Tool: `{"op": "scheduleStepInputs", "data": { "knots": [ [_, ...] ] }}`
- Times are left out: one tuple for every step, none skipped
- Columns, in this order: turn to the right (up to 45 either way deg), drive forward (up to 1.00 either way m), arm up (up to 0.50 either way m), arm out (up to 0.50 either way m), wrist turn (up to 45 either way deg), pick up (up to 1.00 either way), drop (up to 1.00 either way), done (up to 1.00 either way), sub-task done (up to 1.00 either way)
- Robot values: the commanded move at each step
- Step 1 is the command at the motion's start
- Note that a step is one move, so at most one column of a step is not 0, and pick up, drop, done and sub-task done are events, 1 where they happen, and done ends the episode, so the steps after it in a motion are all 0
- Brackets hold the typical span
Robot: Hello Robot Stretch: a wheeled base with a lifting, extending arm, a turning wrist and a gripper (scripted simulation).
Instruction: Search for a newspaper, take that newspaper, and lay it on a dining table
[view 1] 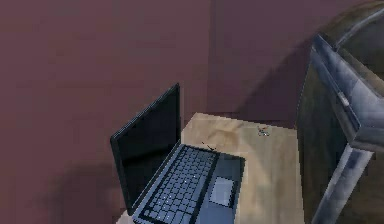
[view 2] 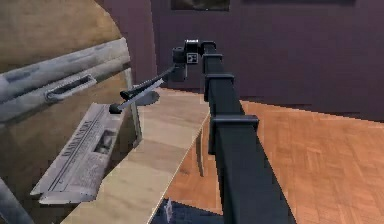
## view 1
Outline thin black pen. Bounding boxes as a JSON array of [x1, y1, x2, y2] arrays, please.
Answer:
[[200, 141, 217, 152]]

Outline small silver keys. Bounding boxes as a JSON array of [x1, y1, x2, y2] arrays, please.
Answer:
[[257, 125, 271, 138]]

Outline black open laptop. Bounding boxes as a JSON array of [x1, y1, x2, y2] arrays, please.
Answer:
[[109, 82, 246, 224]]

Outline pale wooden desk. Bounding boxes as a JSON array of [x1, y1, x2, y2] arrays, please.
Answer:
[[116, 112, 306, 224]]

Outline dark grey metal-framed furniture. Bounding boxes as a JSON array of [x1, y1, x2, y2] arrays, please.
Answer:
[[295, 6, 384, 224]]

